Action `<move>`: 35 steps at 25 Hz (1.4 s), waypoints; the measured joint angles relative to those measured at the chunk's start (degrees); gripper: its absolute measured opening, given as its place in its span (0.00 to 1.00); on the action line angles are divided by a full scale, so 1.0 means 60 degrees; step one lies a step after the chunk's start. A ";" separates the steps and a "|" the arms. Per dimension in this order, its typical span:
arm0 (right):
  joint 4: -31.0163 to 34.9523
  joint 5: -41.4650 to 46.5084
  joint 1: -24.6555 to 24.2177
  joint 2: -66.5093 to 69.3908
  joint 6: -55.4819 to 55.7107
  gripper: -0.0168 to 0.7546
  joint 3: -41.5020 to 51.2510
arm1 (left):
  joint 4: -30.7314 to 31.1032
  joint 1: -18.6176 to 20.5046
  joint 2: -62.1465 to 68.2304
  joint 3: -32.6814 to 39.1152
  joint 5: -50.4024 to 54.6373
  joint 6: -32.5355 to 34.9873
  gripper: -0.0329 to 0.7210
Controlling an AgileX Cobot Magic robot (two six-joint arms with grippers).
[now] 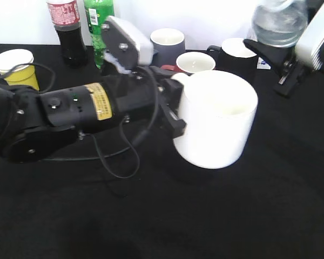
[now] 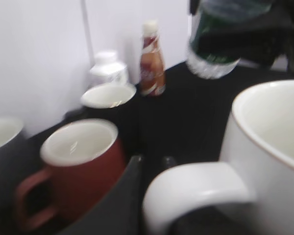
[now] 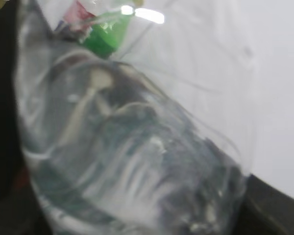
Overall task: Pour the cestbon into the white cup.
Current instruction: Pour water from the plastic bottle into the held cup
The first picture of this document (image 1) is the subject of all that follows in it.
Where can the clear water bottle green label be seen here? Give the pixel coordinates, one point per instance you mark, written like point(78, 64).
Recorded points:
point(280, 23)

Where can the white blueberry milk carton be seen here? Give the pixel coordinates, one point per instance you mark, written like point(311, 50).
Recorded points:
point(262, 64)

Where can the red ceramic mug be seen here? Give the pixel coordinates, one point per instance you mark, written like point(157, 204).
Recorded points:
point(192, 62)

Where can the cola bottle red label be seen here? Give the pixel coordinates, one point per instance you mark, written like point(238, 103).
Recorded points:
point(66, 21)

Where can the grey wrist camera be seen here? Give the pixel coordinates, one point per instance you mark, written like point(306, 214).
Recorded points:
point(310, 46)
point(126, 46)

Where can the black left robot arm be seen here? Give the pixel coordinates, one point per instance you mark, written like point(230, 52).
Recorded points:
point(34, 125)

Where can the yellow paper cup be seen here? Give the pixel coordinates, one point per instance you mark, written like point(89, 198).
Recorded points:
point(23, 75)

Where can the black ceramic mug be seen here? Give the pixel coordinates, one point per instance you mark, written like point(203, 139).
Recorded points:
point(233, 57)

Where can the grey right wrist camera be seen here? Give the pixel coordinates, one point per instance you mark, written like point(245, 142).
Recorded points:
point(310, 46)

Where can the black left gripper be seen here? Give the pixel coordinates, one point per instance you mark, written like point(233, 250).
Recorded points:
point(148, 92)

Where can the green soda bottle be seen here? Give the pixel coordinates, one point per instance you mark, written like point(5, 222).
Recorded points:
point(96, 13)

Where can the grey ceramic mug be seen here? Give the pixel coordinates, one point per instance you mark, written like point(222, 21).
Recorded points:
point(168, 44)

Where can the white ceramic mug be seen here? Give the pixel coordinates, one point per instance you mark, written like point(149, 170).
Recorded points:
point(218, 108)

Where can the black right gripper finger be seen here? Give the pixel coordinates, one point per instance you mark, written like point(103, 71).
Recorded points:
point(283, 62)

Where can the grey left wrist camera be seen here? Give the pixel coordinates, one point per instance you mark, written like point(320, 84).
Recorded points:
point(126, 46)

